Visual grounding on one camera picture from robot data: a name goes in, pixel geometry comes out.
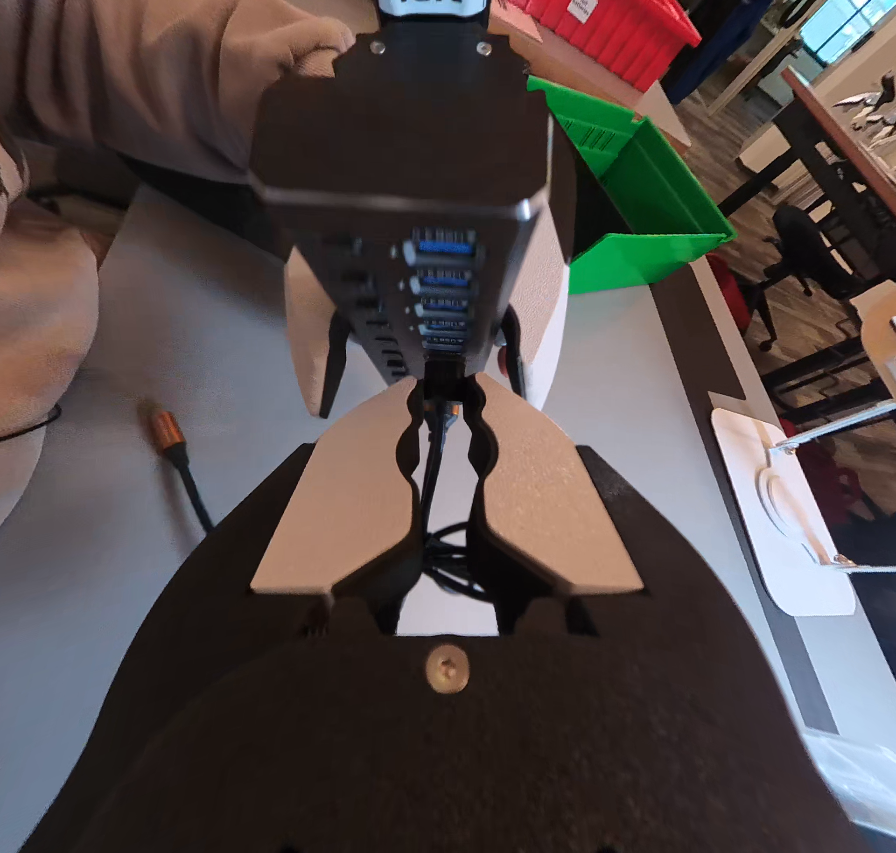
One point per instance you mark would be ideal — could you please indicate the dark red plastic object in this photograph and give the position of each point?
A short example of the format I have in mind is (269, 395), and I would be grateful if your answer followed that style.
(833, 489)

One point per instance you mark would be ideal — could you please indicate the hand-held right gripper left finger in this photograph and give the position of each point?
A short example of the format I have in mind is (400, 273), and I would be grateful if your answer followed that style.
(336, 503)

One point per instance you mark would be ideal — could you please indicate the green plastic bin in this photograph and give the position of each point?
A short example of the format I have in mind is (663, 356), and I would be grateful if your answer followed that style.
(630, 258)

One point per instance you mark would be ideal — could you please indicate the red stool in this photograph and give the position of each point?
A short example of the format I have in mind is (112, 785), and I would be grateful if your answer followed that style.
(731, 293)

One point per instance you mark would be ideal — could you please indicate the wooden document board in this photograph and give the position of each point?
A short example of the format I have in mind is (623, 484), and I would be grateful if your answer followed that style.
(878, 335)

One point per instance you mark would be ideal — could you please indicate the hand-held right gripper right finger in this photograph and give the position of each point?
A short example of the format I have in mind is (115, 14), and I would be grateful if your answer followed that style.
(553, 503)

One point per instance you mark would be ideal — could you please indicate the wooden top office desk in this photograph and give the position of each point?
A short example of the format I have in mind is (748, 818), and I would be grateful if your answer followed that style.
(840, 125)

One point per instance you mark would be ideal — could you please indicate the black multi-port usb hub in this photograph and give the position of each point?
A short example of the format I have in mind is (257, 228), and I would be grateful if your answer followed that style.
(392, 153)

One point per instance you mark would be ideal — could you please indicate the red plastic bin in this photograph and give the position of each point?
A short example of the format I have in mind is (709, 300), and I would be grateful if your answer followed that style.
(616, 20)

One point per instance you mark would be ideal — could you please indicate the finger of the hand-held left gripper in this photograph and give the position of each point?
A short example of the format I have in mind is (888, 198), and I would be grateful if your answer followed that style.
(308, 335)
(546, 335)

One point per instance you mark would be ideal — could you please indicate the white lamp base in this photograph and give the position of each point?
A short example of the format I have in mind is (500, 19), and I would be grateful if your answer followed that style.
(742, 461)

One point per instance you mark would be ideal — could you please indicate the black office chair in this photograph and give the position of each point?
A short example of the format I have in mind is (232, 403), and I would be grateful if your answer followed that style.
(805, 237)

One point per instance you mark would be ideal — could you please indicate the blue hanging garment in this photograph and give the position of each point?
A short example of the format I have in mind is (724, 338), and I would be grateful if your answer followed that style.
(728, 27)

